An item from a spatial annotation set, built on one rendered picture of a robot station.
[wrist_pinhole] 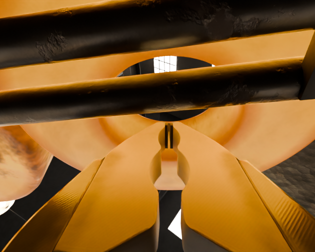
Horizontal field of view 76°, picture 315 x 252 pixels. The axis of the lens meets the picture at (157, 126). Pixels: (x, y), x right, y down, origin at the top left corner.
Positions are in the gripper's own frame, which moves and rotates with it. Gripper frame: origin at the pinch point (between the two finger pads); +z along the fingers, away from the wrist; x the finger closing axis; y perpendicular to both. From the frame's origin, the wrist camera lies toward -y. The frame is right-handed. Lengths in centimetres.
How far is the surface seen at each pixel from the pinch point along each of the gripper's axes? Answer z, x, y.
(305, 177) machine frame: 24.4, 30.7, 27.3
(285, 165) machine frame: 26.7, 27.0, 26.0
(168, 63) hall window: 837, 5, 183
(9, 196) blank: -0.3, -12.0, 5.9
